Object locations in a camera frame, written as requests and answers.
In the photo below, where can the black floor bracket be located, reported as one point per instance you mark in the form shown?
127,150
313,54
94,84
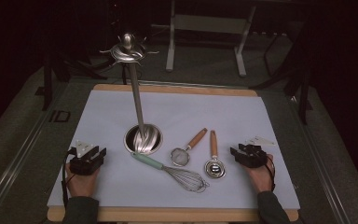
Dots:
51,116

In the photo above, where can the person's right hand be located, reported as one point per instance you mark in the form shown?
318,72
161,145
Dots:
261,179

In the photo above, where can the black floor stand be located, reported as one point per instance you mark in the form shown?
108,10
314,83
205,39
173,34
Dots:
304,99
47,87

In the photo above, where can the person's left hand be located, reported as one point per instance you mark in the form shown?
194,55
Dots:
80,185

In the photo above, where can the steel utensil rack stand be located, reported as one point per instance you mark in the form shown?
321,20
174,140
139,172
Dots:
137,93

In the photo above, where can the white metal stand frame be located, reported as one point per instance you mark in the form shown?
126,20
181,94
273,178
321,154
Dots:
205,23

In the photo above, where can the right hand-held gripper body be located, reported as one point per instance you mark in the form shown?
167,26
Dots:
254,157

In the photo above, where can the white table sheet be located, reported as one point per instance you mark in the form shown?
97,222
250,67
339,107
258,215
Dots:
180,193

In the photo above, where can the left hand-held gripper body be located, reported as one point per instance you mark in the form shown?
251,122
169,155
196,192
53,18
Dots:
82,165

